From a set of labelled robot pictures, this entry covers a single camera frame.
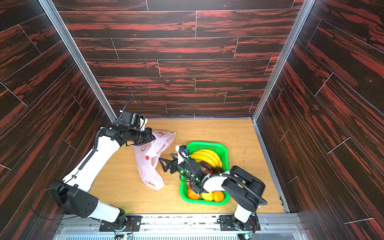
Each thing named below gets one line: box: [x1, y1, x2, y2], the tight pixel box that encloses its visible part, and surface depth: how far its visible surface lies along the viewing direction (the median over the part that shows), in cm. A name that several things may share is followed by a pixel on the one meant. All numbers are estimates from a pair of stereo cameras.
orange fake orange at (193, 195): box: [188, 187, 201, 200], surface depth 78 cm
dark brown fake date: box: [200, 161, 214, 170], surface depth 88 cm
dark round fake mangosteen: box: [212, 165, 224, 174], surface depth 86 cm
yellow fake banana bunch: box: [190, 149, 223, 168], surface depth 89 cm
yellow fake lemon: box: [201, 192, 213, 201], surface depth 80 cm
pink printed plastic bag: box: [134, 131, 176, 190], surface depth 76 cm
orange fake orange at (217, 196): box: [212, 190, 225, 202], surface depth 77 cm
